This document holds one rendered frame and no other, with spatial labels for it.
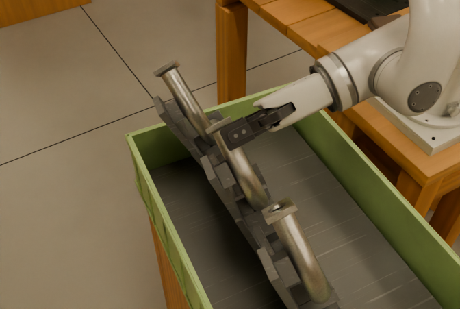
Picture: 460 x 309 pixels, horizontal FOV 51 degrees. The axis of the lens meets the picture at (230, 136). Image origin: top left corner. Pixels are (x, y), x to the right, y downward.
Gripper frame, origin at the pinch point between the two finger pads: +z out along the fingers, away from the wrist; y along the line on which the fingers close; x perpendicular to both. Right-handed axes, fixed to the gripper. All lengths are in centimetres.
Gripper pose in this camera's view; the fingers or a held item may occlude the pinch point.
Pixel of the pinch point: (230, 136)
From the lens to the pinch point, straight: 70.6
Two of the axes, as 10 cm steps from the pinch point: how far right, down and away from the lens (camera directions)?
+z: -8.9, 4.5, 0.2
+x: 4.5, 8.9, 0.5
